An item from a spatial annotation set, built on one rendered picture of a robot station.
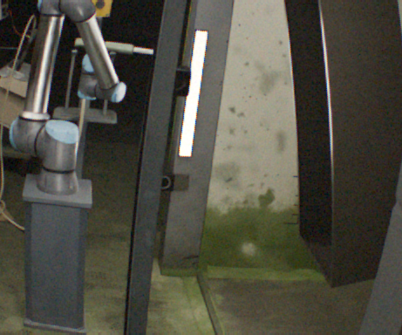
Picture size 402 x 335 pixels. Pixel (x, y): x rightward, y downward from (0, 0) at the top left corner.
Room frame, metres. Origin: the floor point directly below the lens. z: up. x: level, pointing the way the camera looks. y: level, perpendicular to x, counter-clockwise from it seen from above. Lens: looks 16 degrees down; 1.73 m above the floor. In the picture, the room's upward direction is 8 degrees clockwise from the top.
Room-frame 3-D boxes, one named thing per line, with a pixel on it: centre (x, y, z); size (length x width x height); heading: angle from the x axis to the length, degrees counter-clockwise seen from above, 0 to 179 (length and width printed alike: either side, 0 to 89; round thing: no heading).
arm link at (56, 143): (3.20, 0.58, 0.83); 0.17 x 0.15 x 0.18; 63
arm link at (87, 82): (3.63, 0.54, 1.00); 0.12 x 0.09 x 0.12; 63
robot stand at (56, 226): (3.19, 0.58, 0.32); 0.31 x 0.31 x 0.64; 10
